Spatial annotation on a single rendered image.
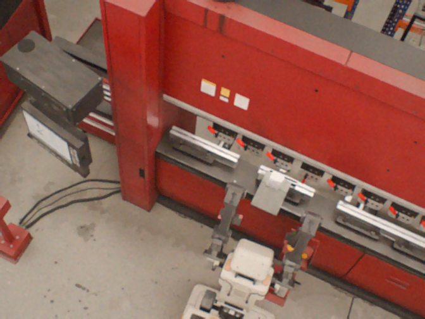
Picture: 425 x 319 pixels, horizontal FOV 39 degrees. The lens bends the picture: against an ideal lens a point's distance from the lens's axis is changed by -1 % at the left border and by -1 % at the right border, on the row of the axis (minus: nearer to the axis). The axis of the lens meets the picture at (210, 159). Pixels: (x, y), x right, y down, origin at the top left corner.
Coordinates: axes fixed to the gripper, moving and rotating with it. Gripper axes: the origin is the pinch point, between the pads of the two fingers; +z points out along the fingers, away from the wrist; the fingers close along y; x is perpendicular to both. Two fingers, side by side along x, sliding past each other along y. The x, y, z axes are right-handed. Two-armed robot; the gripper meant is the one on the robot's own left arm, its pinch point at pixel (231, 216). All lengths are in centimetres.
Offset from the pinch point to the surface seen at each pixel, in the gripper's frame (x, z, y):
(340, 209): -29, 18, -64
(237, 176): -25.4, 26.5, 6.4
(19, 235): 74, 61, 147
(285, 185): -31.1, 15.4, -25.5
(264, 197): -18.9, 9.2, -15.6
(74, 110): -26, -89, 89
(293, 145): -53, -25, -21
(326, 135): -63, -46, -36
